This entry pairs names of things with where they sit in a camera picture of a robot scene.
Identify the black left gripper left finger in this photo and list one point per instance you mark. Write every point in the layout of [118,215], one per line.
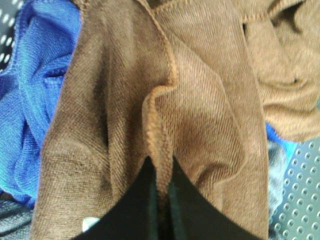
[135,215]

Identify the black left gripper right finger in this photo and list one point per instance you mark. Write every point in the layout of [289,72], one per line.
[193,217]

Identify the brown towel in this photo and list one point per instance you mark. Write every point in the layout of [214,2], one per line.
[159,79]
[287,67]

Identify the grey towel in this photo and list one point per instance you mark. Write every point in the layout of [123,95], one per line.
[15,219]

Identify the brown towel in basket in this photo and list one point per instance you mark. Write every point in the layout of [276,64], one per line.
[287,67]

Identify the blue towel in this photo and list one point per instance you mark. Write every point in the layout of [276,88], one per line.
[46,33]

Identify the grey perforated laundry basket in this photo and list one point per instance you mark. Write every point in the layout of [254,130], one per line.
[293,181]

